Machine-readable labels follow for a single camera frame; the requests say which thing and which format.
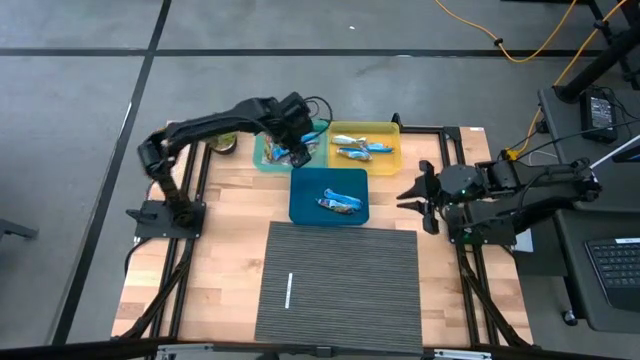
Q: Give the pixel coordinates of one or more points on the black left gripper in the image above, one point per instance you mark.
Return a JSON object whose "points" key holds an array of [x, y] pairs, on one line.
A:
{"points": [[295, 134]]}

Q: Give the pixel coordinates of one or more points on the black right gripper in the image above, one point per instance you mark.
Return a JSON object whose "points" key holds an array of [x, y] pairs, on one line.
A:
{"points": [[439, 192]]}

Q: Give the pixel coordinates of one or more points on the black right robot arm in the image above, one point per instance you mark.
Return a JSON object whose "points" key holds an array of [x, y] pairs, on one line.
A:
{"points": [[540, 195]]}

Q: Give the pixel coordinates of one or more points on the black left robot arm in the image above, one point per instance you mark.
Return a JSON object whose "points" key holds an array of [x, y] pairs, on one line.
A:
{"points": [[210, 122]]}

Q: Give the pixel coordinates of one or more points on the teal plastic bin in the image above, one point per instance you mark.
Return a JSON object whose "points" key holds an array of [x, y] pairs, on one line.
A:
{"points": [[312, 162]]}

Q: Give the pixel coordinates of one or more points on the blue plastic bin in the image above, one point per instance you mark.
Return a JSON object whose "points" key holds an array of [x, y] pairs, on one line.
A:
{"points": [[305, 185]]}

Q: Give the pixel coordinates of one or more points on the yellow plastic bin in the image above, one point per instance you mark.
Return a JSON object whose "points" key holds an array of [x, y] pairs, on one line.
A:
{"points": [[385, 165]]}

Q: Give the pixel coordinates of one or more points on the dark pot with green plant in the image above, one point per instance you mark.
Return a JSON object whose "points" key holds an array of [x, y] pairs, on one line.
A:
{"points": [[222, 145]]}

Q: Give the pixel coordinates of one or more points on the white label sticker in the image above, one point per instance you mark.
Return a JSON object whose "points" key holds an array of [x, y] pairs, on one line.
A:
{"points": [[477, 129]]}

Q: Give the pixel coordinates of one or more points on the white paper sheet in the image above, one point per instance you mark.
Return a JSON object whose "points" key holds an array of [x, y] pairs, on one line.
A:
{"points": [[525, 242]]}

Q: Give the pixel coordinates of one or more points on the grey ribbed mat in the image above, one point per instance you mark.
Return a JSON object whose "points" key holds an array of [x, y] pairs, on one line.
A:
{"points": [[350, 290]]}

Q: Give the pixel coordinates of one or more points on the white tape strip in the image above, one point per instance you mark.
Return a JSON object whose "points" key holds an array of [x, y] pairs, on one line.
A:
{"points": [[288, 290]]}

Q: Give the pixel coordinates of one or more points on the dark side desk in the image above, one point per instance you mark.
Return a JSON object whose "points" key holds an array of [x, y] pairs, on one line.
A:
{"points": [[575, 280]]}

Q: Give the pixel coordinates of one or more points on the black caster wheel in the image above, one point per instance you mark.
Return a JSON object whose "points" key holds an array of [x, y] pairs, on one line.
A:
{"points": [[568, 317]]}

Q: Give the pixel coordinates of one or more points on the white thin panel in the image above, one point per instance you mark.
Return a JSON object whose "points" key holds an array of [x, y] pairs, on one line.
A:
{"points": [[610, 154]]}

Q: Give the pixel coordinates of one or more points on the black power adapter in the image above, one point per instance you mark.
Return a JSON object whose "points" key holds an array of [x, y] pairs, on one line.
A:
{"points": [[598, 114]]}

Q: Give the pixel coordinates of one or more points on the black keyboard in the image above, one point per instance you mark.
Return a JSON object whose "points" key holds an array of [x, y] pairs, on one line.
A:
{"points": [[617, 272]]}

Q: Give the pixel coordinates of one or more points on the black desk leg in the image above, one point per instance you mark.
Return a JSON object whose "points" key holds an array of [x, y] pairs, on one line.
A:
{"points": [[595, 70]]}

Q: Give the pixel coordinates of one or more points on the dark furniture foot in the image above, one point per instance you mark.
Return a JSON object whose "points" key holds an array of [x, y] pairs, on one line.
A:
{"points": [[15, 230]]}

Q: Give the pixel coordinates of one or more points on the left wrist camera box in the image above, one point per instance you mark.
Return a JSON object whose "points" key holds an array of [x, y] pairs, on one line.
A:
{"points": [[294, 106]]}

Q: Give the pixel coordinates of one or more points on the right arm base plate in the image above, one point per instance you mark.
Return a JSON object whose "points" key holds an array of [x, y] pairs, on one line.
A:
{"points": [[482, 236]]}

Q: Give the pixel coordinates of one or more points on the black aluminium table frame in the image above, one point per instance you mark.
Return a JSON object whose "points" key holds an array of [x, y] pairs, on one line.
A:
{"points": [[202, 175]]}

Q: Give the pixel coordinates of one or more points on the silver frame rail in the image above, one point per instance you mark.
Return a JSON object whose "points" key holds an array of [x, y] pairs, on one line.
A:
{"points": [[460, 354]]}

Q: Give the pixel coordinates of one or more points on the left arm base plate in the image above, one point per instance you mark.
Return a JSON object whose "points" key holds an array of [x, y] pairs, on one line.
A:
{"points": [[150, 225]]}

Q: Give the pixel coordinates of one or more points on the black table-level camera block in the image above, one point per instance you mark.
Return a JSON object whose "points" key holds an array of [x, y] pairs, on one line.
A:
{"points": [[323, 351]]}

